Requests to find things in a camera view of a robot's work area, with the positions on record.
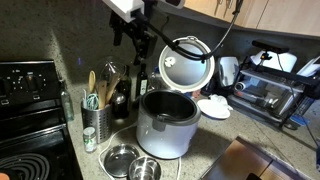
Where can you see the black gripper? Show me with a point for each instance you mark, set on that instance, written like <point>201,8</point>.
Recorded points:
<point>143,41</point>

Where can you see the wooden spoon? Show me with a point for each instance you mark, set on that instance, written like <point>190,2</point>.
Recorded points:
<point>91,81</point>

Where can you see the white rice cooker lid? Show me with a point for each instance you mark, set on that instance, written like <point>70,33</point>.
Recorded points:
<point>182,74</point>

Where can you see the white rice cooker body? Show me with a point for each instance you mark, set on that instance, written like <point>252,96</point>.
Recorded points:
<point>167,122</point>

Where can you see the dark oil bottle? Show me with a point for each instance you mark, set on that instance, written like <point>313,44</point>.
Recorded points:
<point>142,81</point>

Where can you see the wooden spatula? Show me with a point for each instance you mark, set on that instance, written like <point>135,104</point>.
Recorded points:
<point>102,86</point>

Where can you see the teal silicone whisk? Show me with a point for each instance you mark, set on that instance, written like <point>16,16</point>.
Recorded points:
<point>92,101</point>

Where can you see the perforated steel utensil holder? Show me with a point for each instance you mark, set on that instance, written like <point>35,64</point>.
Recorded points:
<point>101,120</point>

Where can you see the clear glass bottle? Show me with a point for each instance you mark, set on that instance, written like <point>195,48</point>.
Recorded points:
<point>66,102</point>

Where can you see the white plate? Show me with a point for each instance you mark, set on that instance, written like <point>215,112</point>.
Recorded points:
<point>213,109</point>

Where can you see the small spice jar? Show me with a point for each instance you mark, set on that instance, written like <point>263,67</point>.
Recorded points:
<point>89,139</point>

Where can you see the wide shallow steel bowl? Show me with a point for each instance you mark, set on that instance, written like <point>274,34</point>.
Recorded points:
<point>118,159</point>

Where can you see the small steel bowl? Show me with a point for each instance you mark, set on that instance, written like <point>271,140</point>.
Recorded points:
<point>144,168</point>

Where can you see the toaster oven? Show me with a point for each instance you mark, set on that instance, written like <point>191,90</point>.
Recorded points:
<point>273,95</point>

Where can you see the black electric stove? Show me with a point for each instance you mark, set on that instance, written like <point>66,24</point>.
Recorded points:
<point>34,139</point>

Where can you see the black camera on stand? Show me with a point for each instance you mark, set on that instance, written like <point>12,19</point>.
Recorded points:
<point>268,46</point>

